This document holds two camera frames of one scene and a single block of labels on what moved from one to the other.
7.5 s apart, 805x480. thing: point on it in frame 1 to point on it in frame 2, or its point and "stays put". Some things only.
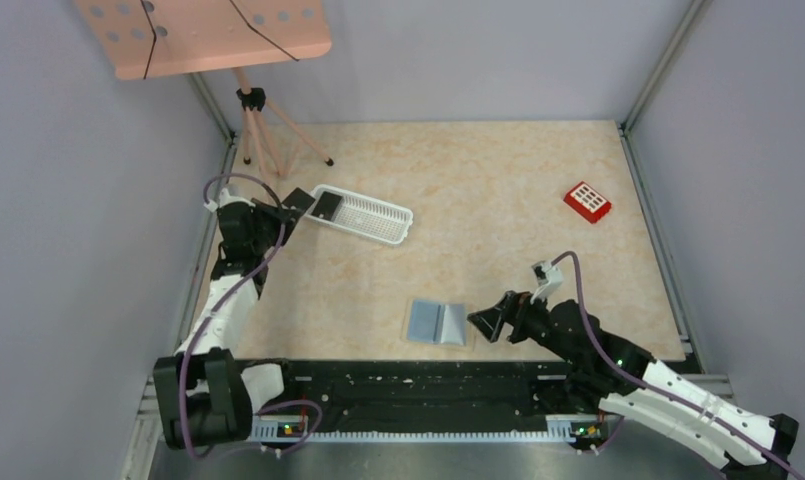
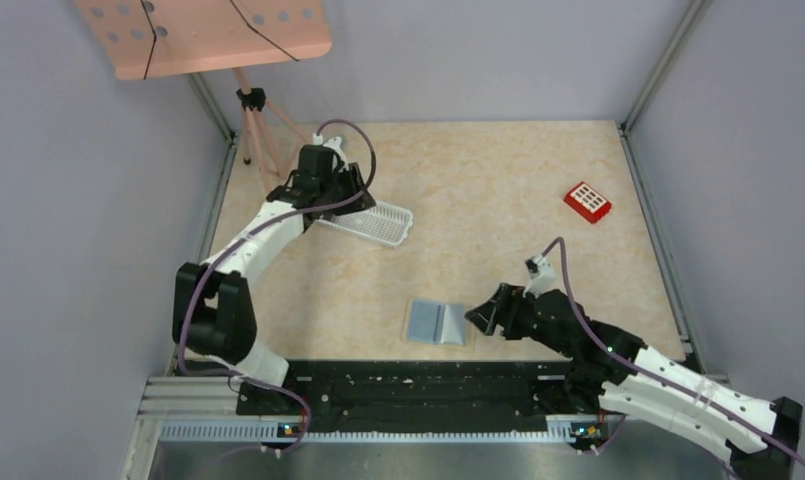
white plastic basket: x=384 y=221 stays put
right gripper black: x=513 y=309 stays put
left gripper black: x=279 y=216 to x=352 y=178
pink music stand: x=147 y=39 stays put
